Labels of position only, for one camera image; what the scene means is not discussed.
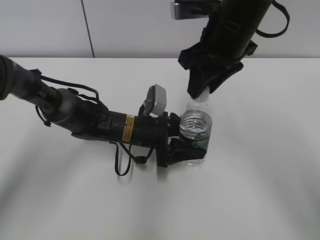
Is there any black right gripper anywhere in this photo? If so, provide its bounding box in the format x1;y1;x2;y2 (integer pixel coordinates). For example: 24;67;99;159
178;0;272;99

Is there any white green bottle cap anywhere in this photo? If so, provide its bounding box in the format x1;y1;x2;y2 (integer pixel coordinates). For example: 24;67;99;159
194;86;210;103

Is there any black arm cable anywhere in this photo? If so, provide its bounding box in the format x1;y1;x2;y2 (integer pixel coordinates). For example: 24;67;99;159
109;141;157;176
256;0;291;38

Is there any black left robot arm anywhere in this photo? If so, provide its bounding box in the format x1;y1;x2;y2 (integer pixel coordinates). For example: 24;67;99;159
0;56;206;168

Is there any clear water bottle green label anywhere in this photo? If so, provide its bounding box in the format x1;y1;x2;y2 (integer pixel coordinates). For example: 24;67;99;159
179;97;213;150

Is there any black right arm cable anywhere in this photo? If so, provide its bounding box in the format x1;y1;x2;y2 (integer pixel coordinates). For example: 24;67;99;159
256;0;291;38

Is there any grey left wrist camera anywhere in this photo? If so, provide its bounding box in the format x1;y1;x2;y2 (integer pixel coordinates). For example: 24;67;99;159
141;84;167;116

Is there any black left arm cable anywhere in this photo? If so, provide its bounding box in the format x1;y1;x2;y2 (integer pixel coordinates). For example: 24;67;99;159
109;141;157;176

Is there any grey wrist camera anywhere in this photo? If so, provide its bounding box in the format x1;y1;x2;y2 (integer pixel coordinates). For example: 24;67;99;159
170;0;221;20
141;84;167;116

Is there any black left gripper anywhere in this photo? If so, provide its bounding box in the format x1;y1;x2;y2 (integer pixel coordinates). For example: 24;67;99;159
129;112;207;168

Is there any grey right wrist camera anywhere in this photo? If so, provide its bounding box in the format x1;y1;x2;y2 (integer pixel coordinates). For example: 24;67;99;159
170;0;221;20

